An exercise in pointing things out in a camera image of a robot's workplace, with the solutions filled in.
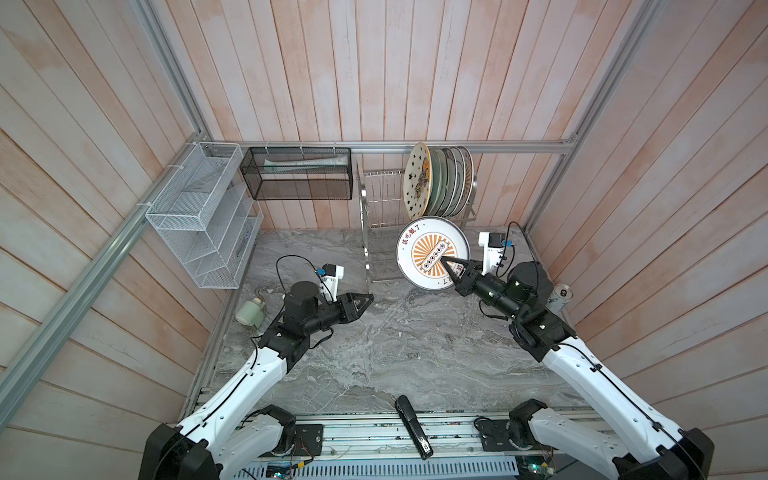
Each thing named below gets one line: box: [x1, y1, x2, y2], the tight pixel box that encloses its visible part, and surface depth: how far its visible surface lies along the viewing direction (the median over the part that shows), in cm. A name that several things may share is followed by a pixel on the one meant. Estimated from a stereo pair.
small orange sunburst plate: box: [396, 216, 471, 292], surface depth 70 cm
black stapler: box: [394, 395, 434, 460], surface depth 74 cm
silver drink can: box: [545, 284, 574, 313], surface depth 87 cm
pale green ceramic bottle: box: [235, 297, 266, 329], surface depth 90 cm
